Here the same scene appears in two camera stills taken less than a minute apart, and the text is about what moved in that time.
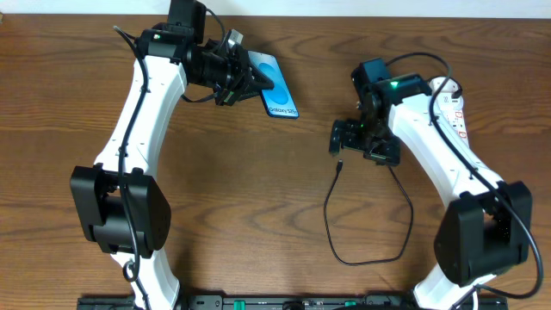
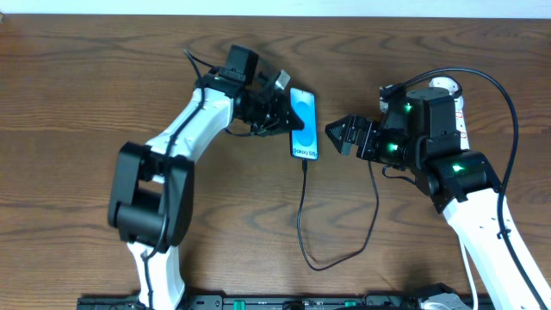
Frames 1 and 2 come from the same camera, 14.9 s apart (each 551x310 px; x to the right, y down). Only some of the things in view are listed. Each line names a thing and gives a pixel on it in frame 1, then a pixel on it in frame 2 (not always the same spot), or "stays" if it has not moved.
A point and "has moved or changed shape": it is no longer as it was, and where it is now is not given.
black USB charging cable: (339, 168) to (308, 258)
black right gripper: (359, 140) stays
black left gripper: (232, 79) to (270, 114)
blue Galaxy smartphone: (279, 101) has moved or changed shape
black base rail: (287, 302) stays
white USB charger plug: (450, 84) stays
